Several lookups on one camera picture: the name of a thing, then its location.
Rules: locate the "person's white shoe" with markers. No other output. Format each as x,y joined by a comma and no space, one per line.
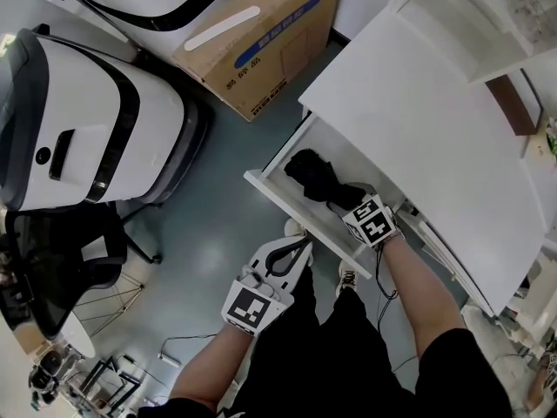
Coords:
347,278
295,228

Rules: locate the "white shelf unit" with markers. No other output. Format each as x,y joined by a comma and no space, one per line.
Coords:
478,20

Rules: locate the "brown cardboard box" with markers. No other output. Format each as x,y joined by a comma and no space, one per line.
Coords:
265,42

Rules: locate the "black umbrella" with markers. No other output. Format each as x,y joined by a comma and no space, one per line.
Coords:
320,177

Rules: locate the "white power strip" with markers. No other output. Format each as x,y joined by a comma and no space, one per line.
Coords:
169,359

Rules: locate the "round white table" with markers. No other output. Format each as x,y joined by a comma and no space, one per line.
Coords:
78,333

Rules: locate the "black office chair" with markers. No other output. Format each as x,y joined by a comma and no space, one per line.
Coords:
56,259

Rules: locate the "white desk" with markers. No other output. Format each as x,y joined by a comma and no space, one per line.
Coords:
426,137

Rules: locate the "large white black machine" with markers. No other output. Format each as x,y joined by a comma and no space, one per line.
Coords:
87,120

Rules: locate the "white drawer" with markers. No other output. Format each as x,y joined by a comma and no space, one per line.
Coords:
304,216

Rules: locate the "person's black clothing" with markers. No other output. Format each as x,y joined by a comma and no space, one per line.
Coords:
339,364

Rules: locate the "brown framed board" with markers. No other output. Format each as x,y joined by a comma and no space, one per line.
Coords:
511,103

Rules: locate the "person's right white shoe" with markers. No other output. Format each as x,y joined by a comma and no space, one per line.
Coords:
347,278

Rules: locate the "black metal frame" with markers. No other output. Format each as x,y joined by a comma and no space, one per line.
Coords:
109,381

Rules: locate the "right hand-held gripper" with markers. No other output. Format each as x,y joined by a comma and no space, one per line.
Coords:
370,227

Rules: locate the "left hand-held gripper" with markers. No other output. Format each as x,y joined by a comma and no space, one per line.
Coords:
246,307

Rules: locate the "person's left white shoe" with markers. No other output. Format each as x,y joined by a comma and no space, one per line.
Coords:
295,228

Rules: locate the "person's left forearm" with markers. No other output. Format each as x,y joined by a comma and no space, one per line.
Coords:
213,368

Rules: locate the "person's right forearm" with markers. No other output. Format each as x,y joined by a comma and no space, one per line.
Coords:
420,294

